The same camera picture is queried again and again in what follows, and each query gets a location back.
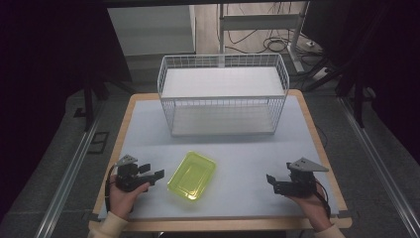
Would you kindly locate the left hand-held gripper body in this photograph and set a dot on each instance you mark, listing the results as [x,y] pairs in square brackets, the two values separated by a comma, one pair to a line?
[127,177]

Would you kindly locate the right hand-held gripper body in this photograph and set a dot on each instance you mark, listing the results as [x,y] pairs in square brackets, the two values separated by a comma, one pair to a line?
[298,183]

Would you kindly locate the person's left hand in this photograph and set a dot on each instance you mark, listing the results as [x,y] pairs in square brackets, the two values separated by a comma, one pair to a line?
[124,200]

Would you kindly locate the person's right hand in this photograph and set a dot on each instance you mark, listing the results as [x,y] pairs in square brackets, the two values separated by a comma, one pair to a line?
[312,208]

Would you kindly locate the yellow-green plastic tray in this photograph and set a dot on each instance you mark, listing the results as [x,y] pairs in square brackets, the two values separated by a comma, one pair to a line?
[192,176]

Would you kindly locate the white table mat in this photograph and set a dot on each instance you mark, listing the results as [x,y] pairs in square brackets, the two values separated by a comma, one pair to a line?
[237,158]

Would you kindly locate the black floor plate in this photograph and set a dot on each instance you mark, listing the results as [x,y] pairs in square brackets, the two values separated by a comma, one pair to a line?
[98,142]

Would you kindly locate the wooden table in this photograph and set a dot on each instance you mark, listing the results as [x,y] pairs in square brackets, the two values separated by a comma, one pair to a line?
[218,224]

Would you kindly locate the black metal stand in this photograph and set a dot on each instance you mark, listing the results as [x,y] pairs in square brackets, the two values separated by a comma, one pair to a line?
[89,99]
[358,95]

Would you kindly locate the white power strip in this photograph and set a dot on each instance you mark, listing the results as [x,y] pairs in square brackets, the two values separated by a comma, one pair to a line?
[321,74]

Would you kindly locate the white cabinet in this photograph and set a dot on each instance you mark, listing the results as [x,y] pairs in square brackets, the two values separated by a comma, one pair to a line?
[152,29]

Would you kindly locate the dark curtain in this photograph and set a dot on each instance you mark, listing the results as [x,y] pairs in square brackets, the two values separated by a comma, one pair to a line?
[49,49]
[379,49]

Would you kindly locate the aluminium floor rail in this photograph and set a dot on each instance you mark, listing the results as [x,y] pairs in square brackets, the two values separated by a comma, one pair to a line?
[66,181]
[379,165]

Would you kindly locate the white metal desk frame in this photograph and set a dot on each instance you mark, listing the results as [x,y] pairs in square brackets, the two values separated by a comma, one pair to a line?
[261,21]

